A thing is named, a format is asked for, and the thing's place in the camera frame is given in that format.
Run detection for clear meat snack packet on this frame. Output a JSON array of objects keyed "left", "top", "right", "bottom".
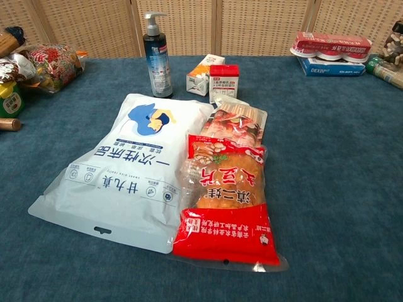
[{"left": 200, "top": 96, "right": 268, "bottom": 147}]

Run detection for red transparent snack bag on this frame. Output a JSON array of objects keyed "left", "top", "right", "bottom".
[{"left": 172, "top": 134, "right": 290, "bottom": 273}]

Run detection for large white plastic package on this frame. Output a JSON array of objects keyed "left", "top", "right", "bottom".
[{"left": 27, "top": 92, "right": 215, "bottom": 254}]

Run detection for floral red snack bag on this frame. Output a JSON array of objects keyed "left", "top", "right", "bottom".
[{"left": 23, "top": 43, "right": 85, "bottom": 94}]

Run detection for red white small box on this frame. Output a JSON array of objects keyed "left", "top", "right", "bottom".
[{"left": 209, "top": 64, "right": 240, "bottom": 104}]

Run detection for white orange small carton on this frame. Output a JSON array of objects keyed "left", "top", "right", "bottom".
[{"left": 185, "top": 54, "right": 226, "bottom": 96}]

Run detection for dark pump dispenser bottle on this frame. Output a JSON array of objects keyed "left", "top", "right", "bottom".
[{"left": 143, "top": 11, "right": 174, "bottom": 99}]

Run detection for woven rattan folding screen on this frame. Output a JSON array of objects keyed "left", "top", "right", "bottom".
[{"left": 0, "top": 0, "right": 403, "bottom": 60}]

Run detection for blue fabric table cover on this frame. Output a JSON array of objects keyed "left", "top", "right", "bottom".
[{"left": 0, "top": 54, "right": 403, "bottom": 302}]

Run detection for blue white DEXIN box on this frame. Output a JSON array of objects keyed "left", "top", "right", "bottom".
[{"left": 297, "top": 56, "right": 367, "bottom": 77}]

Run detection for red white cup multipack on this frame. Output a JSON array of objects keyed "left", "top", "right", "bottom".
[{"left": 289, "top": 31, "right": 372, "bottom": 63}]

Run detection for green yellow-lid jar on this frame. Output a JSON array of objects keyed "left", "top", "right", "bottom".
[{"left": 0, "top": 81, "right": 27, "bottom": 118}]

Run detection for green-cap noodle tube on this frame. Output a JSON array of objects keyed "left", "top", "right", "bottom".
[{"left": 365, "top": 56, "right": 403, "bottom": 83}]

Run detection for silver brown foil packet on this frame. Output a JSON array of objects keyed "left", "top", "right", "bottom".
[{"left": 0, "top": 52, "right": 38, "bottom": 84}]

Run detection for brown white mushroom figurine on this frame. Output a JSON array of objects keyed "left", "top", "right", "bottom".
[{"left": 377, "top": 20, "right": 403, "bottom": 65}]

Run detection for brown paper dark-top package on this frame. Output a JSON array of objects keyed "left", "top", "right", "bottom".
[{"left": 0, "top": 26, "right": 26, "bottom": 59}]

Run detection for wooden cylinder handle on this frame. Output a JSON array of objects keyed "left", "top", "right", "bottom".
[{"left": 0, "top": 118, "right": 22, "bottom": 133}]

